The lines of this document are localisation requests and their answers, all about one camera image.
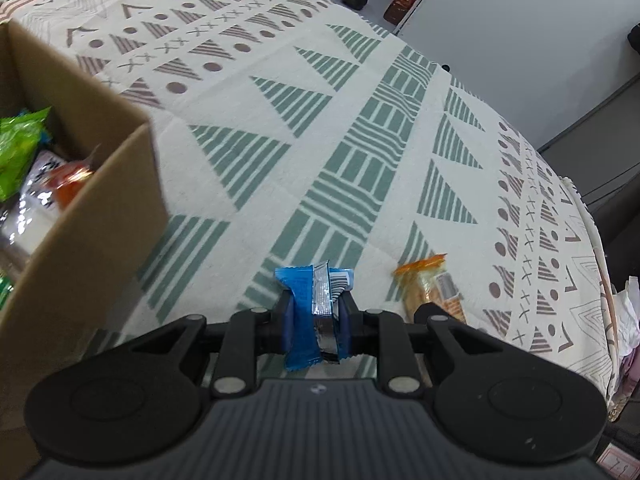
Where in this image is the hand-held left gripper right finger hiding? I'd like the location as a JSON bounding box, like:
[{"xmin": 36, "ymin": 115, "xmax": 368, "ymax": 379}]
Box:
[{"xmin": 339, "ymin": 292, "xmax": 501, "ymax": 396}]

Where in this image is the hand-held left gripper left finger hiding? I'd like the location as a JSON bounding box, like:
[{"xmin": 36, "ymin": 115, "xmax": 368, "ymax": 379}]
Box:
[{"xmin": 125, "ymin": 291, "xmax": 296, "ymax": 397}]

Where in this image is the blue silver snack packet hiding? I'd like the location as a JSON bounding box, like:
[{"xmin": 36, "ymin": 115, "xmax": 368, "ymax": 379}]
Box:
[{"xmin": 274, "ymin": 260, "xmax": 357, "ymax": 372}]

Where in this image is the orange cracker packet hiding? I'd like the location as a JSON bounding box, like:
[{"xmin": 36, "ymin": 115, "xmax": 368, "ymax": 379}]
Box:
[{"xmin": 393, "ymin": 253, "xmax": 469, "ymax": 325}]

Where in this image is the brown cardboard box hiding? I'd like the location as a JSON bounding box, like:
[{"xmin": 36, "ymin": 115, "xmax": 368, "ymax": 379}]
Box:
[{"xmin": 0, "ymin": 20, "xmax": 171, "ymax": 480}]

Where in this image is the red orange snack packet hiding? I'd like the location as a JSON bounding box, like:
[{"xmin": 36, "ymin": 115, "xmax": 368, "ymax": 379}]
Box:
[{"xmin": 50, "ymin": 157, "xmax": 99, "ymax": 209}]

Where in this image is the clear white bread packet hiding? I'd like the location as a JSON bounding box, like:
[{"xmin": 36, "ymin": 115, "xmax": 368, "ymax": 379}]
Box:
[{"xmin": 0, "ymin": 150, "xmax": 67, "ymax": 262}]

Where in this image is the green snack packet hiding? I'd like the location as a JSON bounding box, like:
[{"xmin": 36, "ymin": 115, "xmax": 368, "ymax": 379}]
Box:
[{"xmin": 0, "ymin": 106, "xmax": 54, "ymax": 204}]

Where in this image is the patterned blanket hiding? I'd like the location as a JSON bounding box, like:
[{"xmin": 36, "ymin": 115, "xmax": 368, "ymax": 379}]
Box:
[{"xmin": 0, "ymin": 0, "xmax": 619, "ymax": 411}]

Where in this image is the white plastic bag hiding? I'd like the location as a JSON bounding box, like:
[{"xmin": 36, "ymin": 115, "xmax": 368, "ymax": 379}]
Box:
[{"xmin": 612, "ymin": 275, "xmax": 640, "ymax": 362}]

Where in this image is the pink printed paper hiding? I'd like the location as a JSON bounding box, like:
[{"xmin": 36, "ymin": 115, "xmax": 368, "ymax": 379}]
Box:
[{"xmin": 597, "ymin": 447, "xmax": 632, "ymax": 477}]

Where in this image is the black chair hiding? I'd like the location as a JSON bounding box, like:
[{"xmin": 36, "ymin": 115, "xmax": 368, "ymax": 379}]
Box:
[{"xmin": 537, "ymin": 76, "xmax": 640, "ymax": 286}]

